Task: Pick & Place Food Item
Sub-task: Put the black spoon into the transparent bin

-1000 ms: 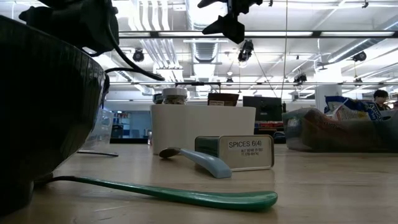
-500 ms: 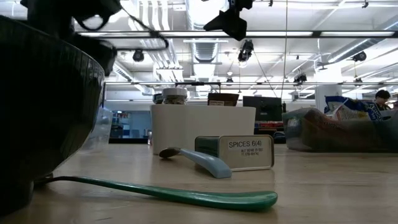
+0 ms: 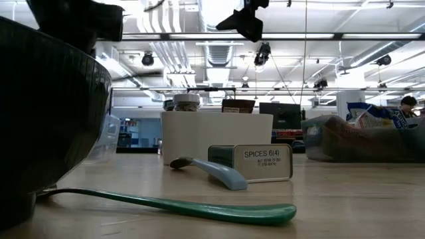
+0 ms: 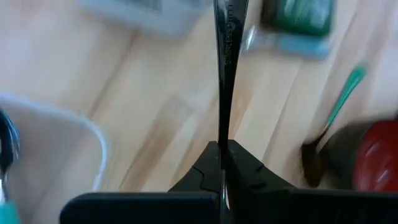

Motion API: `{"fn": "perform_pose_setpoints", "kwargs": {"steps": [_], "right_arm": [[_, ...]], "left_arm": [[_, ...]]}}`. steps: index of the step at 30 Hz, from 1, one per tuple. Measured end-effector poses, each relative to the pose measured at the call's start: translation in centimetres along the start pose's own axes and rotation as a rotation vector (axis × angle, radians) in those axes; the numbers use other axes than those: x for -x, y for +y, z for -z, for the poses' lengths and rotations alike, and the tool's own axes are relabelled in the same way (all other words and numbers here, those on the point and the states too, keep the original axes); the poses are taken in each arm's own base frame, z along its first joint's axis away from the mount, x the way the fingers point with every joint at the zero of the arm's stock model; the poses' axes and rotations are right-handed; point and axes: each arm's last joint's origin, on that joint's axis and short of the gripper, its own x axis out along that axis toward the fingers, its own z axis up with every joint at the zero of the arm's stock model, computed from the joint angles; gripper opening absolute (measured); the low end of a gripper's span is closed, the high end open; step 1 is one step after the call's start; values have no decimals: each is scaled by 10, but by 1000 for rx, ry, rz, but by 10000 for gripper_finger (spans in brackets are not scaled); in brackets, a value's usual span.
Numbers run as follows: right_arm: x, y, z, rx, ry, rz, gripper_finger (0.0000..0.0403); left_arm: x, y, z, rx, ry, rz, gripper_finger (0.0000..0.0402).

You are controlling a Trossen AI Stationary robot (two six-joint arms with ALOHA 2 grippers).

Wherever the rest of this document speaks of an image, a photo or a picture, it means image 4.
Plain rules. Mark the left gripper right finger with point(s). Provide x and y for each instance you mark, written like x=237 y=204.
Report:
x=311 y=208

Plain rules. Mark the white plastic bin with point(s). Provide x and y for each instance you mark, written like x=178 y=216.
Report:
x=149 y=18

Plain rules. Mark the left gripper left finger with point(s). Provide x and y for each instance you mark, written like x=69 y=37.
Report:
x=140 y=208

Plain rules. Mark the black metal spoon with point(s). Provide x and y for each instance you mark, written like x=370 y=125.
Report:
x=228 y=62

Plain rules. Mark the clear plastic container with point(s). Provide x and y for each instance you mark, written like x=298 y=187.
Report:
x=62 y=149

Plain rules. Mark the red and black bowl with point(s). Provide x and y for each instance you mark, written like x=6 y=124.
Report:
x=373 y=155

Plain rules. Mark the green spice tin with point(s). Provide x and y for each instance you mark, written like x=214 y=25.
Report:
x=301 y=15

